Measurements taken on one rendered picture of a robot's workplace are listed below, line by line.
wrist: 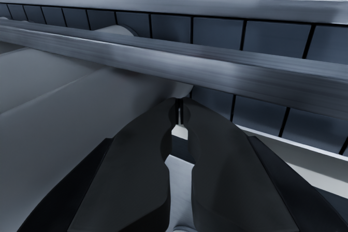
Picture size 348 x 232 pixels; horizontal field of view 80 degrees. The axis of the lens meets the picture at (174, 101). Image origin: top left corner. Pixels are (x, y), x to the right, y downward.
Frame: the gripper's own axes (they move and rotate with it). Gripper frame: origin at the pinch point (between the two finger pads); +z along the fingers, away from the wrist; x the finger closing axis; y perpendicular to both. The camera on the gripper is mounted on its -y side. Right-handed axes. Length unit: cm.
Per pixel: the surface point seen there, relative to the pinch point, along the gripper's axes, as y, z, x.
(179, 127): 3.8, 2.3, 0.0
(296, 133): 3.8, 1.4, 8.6
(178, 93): 0.9, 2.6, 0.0
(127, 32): -2.3, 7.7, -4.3
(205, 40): -2.2, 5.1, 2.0
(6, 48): -1.1, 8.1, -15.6
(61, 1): -4.3, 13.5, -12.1
